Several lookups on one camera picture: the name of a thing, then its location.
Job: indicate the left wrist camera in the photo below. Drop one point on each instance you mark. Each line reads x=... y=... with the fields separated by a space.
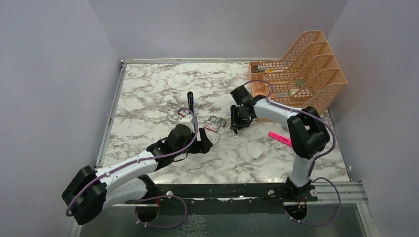
x=188 y=121

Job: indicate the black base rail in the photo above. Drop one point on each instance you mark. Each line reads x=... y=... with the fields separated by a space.
x=213 y=199

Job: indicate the pink highlighter marker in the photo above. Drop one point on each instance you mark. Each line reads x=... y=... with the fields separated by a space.
x=280 y=138

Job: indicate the orange desk organizer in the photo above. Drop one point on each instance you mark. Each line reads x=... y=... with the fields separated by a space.
x=308 y=74

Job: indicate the red white staple box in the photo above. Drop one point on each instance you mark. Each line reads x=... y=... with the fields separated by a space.
x=211 y=126

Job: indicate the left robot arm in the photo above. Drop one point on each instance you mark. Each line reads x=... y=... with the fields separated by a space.
x=90 y=191

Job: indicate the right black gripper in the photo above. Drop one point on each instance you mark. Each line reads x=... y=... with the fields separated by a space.
x=234 y=120

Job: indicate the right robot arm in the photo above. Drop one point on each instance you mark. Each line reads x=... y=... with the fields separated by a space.
x=308 y=133

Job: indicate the pink eraser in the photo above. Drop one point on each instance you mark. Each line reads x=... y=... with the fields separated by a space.
x=235 y=133

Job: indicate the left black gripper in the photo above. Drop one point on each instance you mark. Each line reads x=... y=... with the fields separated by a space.
x=202 y=146

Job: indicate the blue stapler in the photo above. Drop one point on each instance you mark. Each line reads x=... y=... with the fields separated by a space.
x=190 y=100

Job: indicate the white eraser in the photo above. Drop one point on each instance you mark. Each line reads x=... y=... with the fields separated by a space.
x=257 y=154

